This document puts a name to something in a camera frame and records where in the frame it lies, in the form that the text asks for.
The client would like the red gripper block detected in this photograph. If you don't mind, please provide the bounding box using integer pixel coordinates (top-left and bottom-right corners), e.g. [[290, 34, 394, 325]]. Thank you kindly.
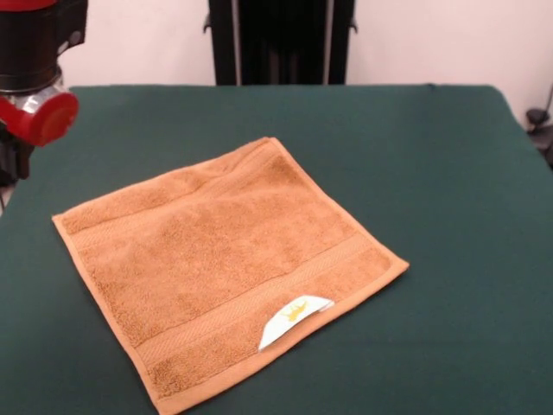
[[0, 91, 81, 181]]

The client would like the tan terry towel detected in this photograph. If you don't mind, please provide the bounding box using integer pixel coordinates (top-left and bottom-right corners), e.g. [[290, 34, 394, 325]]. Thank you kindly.
[[51, 137, 410, 415]]

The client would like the dark green table cloth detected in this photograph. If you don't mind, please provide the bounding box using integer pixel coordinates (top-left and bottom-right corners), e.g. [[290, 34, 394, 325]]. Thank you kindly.
[[0, 84, 553, 415]]

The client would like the dark grey stand base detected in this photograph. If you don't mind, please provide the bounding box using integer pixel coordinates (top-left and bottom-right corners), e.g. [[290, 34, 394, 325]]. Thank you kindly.
[[525, 107, 553, 169]]

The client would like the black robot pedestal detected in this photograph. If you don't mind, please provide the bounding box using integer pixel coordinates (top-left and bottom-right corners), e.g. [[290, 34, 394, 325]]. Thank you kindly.
[[202, 0, 359, 86]]

